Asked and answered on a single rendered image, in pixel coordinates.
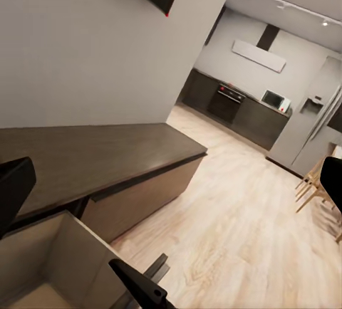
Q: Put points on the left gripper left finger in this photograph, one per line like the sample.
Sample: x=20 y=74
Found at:
x=17 y=179

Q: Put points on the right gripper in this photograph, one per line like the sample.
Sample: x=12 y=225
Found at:
x=148 y=294

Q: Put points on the oven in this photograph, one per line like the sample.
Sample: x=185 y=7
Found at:
x=226 y=102

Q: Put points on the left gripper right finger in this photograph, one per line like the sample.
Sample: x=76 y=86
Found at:
x=331 y=179

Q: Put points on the cabinet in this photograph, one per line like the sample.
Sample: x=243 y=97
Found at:
x=93 y=183

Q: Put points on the fridge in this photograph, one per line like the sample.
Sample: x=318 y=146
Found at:
x=316 y=122

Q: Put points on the microwave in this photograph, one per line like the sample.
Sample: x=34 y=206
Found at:
x=276 y=101

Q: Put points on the range hood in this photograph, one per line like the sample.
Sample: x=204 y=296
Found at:
x=260 y=53

